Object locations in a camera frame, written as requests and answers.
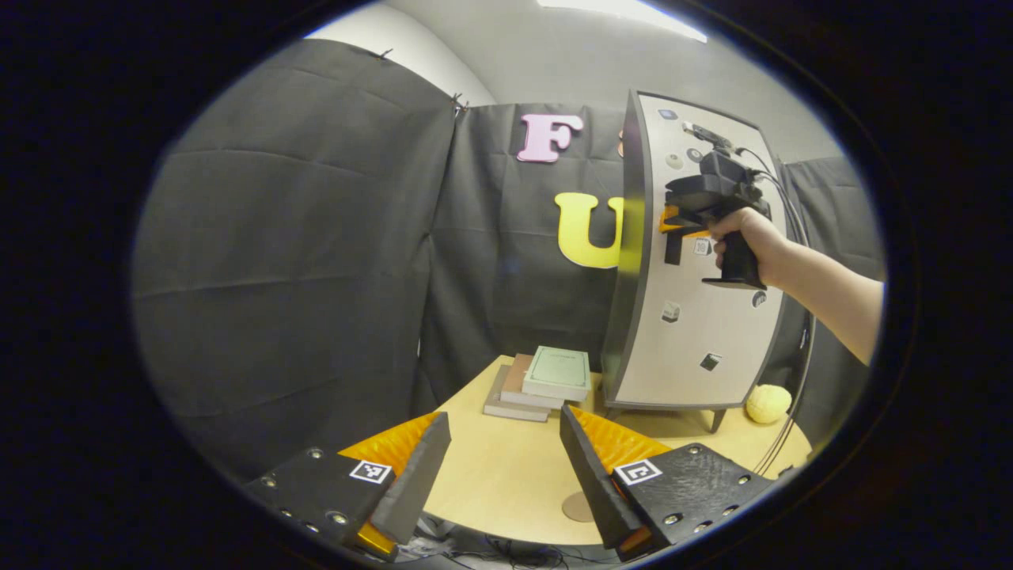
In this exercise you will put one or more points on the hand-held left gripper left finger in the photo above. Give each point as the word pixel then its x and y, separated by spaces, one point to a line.
pixel 411 491

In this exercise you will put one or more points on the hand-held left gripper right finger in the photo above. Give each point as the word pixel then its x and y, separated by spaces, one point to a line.
pixel 593 483

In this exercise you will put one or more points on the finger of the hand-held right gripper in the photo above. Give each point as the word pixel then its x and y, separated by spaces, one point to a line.
pixel 673 222

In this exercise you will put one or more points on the round brown coaster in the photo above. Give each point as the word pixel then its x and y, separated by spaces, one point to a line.
pixel 576 507

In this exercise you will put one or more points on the grey cabinet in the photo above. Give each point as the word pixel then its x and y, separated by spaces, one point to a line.
pixel 629 277

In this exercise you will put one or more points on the white cabinet door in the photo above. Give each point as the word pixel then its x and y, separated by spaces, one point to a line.
pixel 673 380

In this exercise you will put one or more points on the grey cover book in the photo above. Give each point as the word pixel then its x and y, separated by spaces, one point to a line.
pixel 506 410

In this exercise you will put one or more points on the brown cover book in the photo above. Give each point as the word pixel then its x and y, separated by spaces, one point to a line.
pixel 518 376

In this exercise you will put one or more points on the yellow knitted ball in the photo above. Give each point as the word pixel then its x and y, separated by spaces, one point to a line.
pixel 768 404

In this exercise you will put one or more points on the ceiling light panel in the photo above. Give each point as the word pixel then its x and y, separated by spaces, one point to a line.
pixel 625 16

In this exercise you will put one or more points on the black backdrop cloth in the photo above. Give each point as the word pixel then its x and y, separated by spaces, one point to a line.
pixel 301 237

